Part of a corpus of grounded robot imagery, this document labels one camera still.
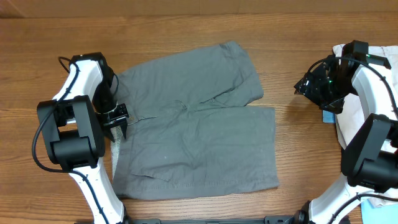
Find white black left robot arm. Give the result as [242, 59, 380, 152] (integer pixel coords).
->
[32, 52, 132, 223]

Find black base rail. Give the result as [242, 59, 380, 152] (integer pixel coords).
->
[123, 215, 312, 224]

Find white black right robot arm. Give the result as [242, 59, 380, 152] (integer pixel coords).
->
[285, 40, 397, 223]

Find grey shorts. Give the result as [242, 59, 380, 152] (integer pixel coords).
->
[113, 42, 279, 200]

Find beige shorts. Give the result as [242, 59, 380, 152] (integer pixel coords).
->
[332, 44, 397, 208]

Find light blue garment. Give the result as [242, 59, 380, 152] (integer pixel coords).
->
[322, 110, 335, 124]

